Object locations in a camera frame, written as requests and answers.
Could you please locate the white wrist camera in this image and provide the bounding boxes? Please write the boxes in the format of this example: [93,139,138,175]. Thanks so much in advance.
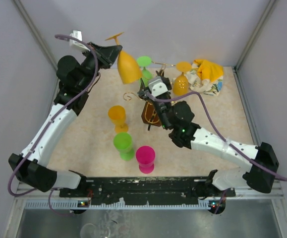
[148,76,172,97]
[68,30,88,53]

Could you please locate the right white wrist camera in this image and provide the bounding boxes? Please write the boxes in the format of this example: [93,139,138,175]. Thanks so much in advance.
[148,76,172,97]

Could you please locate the pink plastic wine glass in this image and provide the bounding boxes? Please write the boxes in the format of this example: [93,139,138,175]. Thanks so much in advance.
[135,146,156,174]

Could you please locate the yellow patterned cloth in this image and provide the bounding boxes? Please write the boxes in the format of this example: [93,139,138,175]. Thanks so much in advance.
[185,59,224,96]

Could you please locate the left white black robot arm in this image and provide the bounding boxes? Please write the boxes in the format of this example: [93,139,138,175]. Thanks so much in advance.
[8,43,122,197]

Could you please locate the clear wine glass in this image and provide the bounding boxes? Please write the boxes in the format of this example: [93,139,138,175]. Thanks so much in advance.
[80,216,120,238]

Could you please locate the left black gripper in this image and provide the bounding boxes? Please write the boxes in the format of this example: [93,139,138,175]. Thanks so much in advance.
[78,41,121,91]

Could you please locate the orange plastic wine glass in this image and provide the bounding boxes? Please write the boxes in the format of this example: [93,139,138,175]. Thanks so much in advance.
[108,105,128,133]
[105,31,143,85]
[172,61,192,96]

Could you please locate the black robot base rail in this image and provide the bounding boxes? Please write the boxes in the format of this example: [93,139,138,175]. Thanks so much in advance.
[59,172,235,212]

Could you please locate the green plastic wine glass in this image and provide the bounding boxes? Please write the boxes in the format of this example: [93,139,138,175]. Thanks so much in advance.
[113,132,135,161]
[136,56,153,87]

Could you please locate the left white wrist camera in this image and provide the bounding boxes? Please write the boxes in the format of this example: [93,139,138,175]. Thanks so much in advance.
[68,30,88,53]

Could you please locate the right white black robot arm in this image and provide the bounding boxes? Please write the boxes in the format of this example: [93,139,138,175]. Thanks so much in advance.
[137,76,279,196]

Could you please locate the gold wire wine glass rack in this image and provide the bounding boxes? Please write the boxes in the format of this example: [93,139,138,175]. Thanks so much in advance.
[123,60,178,131]

